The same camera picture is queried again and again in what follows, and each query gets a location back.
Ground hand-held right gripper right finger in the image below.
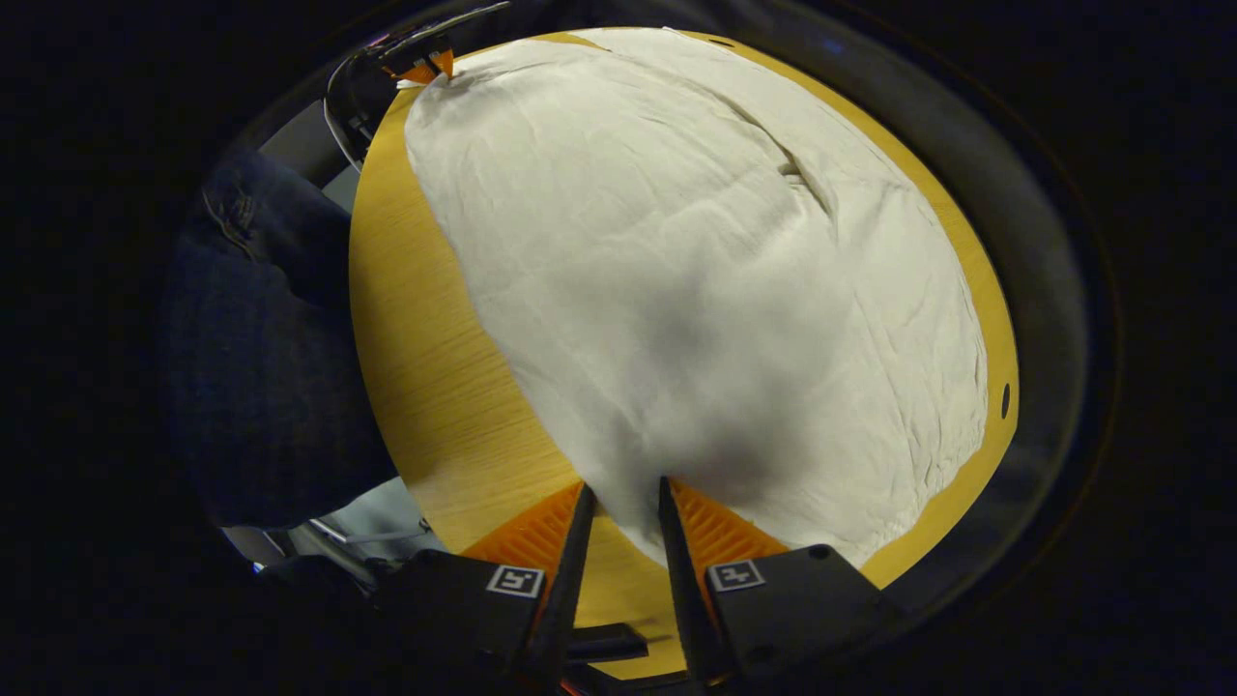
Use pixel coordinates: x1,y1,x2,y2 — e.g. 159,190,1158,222
656,475,906,689

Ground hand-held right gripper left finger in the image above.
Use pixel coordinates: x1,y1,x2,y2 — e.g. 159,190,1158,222
371,479,599,692

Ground white jeans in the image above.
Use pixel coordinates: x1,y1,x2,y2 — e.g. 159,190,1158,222
402,26,990,570

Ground person's dark blue trouser leg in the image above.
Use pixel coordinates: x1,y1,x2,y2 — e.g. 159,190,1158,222
162,148,399,530

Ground white cable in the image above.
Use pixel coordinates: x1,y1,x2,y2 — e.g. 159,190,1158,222
322,53,370,177

